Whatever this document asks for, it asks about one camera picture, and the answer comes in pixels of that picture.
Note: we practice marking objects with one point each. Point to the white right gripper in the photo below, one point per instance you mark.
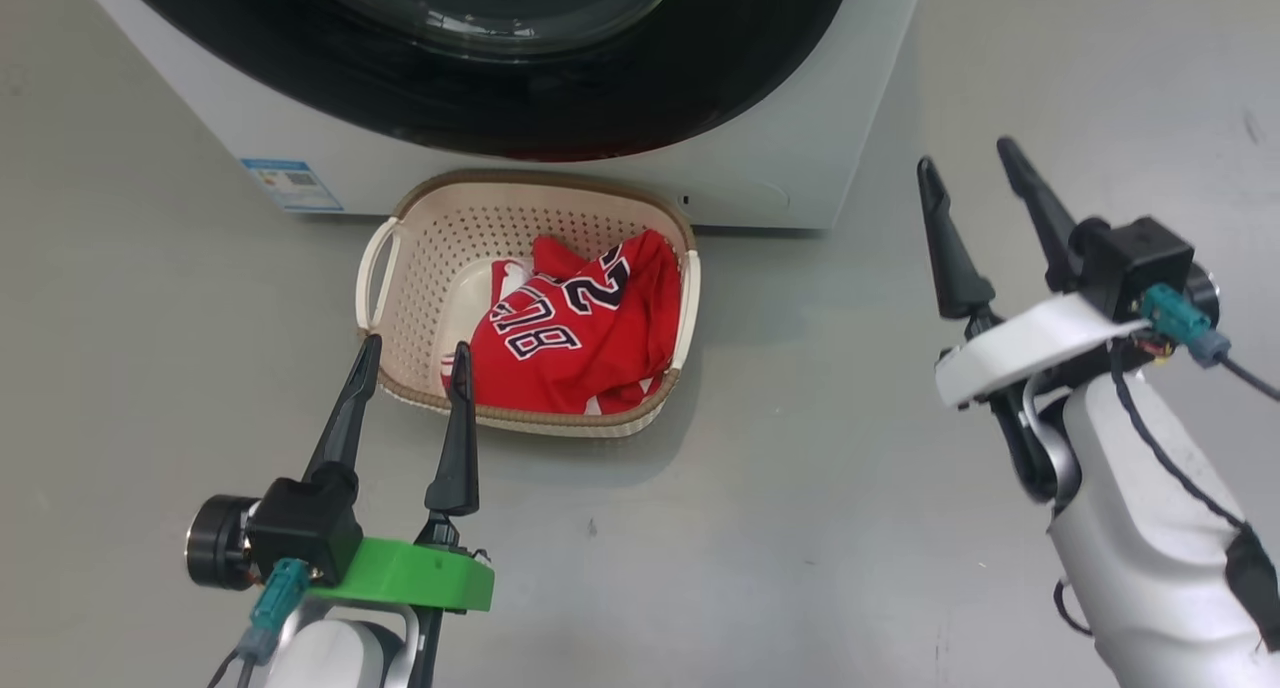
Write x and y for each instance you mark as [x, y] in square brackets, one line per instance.
[1030, 348]

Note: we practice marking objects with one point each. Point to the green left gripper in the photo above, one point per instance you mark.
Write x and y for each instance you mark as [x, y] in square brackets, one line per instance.
[420, 578]

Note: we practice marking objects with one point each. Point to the red jersey numbered 78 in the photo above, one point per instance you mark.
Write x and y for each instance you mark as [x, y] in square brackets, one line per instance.
[600, 338]

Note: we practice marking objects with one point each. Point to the black glass washing machine door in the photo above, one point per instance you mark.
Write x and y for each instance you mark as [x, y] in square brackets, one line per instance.
[450, 108]

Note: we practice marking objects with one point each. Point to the cream perforated laundry basket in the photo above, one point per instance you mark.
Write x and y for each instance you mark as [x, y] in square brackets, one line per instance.
[440, 238]

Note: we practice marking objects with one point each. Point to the white front-load washing machine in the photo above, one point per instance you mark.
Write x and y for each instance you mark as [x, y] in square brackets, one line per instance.
[780, 183]

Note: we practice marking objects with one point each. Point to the blue energy label sticker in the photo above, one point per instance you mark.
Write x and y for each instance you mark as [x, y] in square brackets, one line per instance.
[292, 185]

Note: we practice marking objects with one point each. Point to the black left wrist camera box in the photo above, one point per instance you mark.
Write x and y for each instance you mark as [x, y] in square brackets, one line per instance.
[305, 528]

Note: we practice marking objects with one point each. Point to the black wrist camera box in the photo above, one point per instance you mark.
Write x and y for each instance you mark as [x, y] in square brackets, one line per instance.
[1135, 263]
[305, 528]

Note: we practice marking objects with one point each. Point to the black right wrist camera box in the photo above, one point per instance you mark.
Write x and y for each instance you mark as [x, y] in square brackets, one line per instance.
[1135, 263]

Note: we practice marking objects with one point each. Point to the teal right camera connector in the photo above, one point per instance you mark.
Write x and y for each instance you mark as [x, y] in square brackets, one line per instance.
[1185, 323]

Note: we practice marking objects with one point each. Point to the teal camera connector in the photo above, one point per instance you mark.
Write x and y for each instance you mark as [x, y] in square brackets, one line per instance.
[1185, 323]
[275, 608]

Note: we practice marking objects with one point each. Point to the teal left camera connector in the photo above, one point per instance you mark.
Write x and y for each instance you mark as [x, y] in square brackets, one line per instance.
[275, 608]

